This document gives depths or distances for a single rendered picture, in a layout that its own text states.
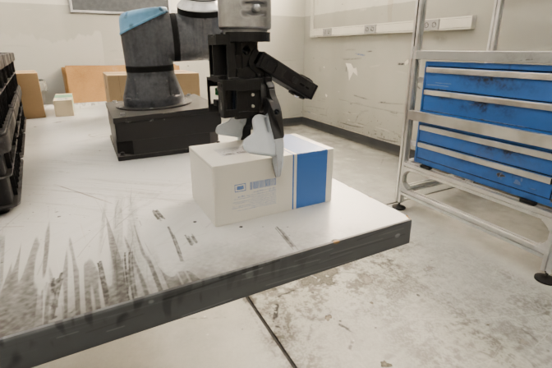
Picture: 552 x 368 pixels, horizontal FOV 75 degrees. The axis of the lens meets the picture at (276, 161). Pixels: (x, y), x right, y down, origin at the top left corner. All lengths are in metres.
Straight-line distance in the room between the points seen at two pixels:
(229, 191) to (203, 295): 0.15
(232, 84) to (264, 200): 0.17
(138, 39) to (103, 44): 3.06
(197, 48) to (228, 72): 0.44
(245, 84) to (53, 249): 0.32
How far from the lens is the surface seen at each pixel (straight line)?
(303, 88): 0.57
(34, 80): 1.57
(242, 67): 0.53
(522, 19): 2.87
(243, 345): 1.35
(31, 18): 4.00
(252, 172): 0.51
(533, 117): 1.84
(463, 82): 2.00
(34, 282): 0.48
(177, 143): 0.89
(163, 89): 0.94
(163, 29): 0.94
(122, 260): 0.48
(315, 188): 0.58
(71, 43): 3.98
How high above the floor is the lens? 0.94
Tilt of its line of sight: 17 degrees down
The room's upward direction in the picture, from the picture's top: straight up
